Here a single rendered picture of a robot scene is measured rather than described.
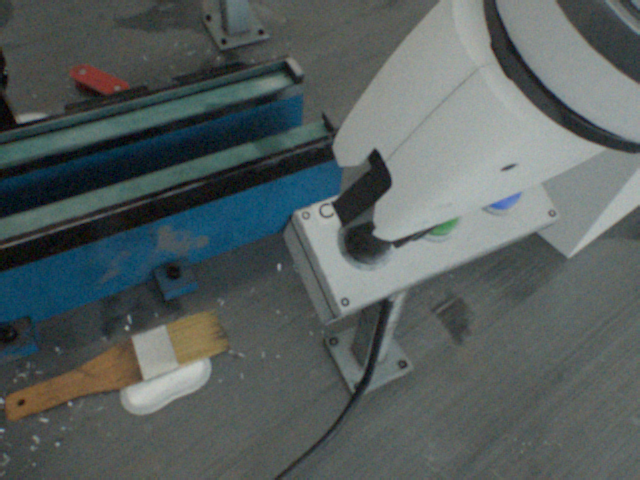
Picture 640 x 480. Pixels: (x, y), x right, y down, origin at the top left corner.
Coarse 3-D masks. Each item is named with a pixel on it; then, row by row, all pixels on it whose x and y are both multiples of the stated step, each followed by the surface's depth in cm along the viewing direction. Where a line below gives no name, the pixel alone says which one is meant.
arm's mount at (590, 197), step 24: (576, 168) 61; (600, 168) 59; (624, 168) 57; (552, 192) 65; (576, 192) 62; (600, 192) 60; (624, 192) 60; (576, 216) 64; (600, 216) 62; (552, 240) 69; (576, 240) 66
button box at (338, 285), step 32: (544, 192) 39; (288, 224) 37; (320, 224) 35; (480, 224) 38; (512, 224) 38; (544, 224) 39; (320, 256) 35; (416, 256) 36; (448, 256) 37; (320, 288) 36; (352, 288) 35; (384, 288) 35
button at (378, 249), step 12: (348, 228) 35; (360, 228) 35; (372, 228) 35; (348, 240) 35; (360, 240) 35; (372, 240) 35; (384, 240) 35; (348, 252) 35; (360, 252) 35; (372, 252) 35; (384, 252) 35; (372, 264) 35
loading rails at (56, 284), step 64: (256, 64) 65; (0, 128) 58; (64, 128) 60; (128, 128) 60; (192, 128) 63; (256, 128) 68; (320, 128) 62; (0, 192) 58; (64, 192) 62; (128, 192) 55; (192, 192) 56; (256, 192) 60; (320, 192) 66; (0, 256) 51; (64, 256) 54; (128, 256) 58; (192, 256) 64; (0, 320) 57
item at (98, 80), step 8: (72, 72) 79; (80, 72) 79; (88, 72) 79; (96, 72) 79; (104, 72) 79; (80, 80) 78; (88, 80) 78; (96, 80) 78; (104, 80) 78; (112, 80) 78; (120, 80) 79; (80, 88) 79; (88, 88) 79; (96, 88) 77; (104, 88) 77; (112, 88) 78; (120, 88) 78; (128, 88) 78; (96, 96) 79
